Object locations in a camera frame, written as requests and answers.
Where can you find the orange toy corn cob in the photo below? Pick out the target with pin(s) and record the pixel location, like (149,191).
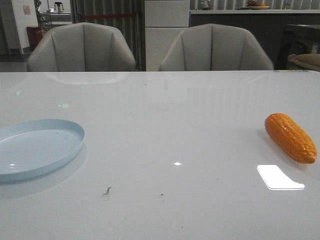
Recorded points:
(291,138)

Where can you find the light blue round plate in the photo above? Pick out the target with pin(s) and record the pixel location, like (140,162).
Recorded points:
(38,147)

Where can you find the right beige leather chair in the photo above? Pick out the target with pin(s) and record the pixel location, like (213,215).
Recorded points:
(215,47)

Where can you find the beige leather chair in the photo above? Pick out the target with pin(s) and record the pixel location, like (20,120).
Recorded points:
(215,47)
(82,47)

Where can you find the white cabinet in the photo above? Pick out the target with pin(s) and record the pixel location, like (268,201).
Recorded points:
(162,20)

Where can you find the left beige leather chair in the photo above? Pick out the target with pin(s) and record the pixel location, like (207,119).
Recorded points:
(82,47)

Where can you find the red barrier belt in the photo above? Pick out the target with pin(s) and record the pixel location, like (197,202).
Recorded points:
(108,16)

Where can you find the dark counter with white top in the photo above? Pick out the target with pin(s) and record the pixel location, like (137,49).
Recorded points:
(279,32)

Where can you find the fruit bowl on counter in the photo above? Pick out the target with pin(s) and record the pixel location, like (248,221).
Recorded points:
(254,5)

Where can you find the red bin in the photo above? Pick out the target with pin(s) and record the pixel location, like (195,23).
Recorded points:
(35,35)

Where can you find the tan cushion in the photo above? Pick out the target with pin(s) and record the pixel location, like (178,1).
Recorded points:
(310,61)

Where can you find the pink wall notice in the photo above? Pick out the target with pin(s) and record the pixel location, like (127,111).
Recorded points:
(26,10)

